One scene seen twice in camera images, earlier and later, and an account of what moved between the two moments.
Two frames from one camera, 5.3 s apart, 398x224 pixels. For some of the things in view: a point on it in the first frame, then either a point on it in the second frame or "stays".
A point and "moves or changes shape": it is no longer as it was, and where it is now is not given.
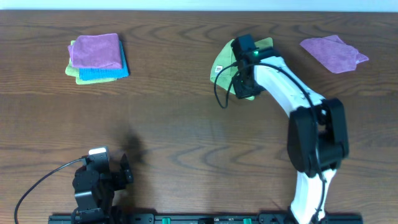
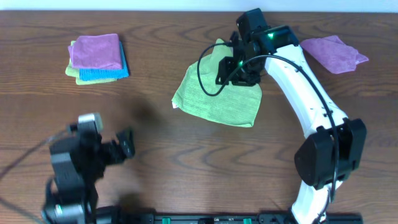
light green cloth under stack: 74,71 stays
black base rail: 274,218 stays
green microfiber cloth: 226,66 moves or changes shape
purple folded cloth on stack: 96,51 stays
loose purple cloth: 339,56 stays
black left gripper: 117,179 → 116,147
